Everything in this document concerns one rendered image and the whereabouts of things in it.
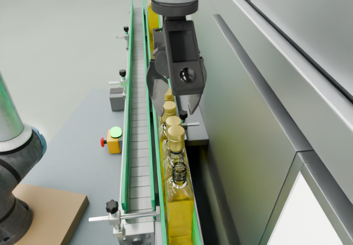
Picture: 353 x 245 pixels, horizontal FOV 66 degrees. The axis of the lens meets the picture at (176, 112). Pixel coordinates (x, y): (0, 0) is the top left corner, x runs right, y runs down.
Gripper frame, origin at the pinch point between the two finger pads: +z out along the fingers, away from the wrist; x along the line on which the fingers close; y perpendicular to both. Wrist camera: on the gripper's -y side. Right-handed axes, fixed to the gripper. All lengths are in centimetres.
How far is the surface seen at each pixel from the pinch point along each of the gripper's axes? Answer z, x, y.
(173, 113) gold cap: 8.4, -0.3, 10.1
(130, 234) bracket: 34.6, 12.3, -4.8
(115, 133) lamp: 38, 19, 37
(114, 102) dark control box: 43, 22, 63
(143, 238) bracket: 37.3, 9.2, -4.9
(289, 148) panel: -8.0, -12.0, -18.4
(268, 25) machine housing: -16.4, -14.4, -0.3
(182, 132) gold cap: 4.6, -1.0, -0.6
